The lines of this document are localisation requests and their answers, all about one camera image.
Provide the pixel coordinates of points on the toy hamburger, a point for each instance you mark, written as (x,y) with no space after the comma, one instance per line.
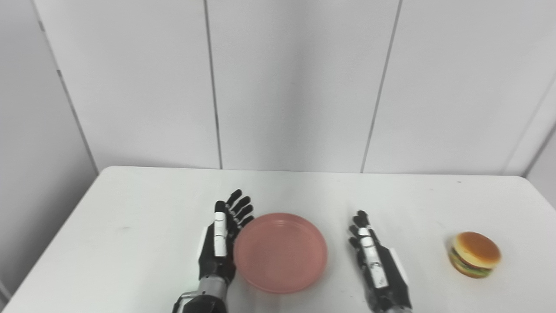
(474,254)

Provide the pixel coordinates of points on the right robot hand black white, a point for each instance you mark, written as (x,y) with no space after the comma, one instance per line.
(378,269)

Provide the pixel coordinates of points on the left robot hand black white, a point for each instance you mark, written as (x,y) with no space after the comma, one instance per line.
(219,248)

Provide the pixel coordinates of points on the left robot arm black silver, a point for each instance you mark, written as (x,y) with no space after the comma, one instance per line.
(204,298)

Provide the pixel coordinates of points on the pink round plate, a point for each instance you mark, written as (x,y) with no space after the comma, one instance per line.
(280,253)

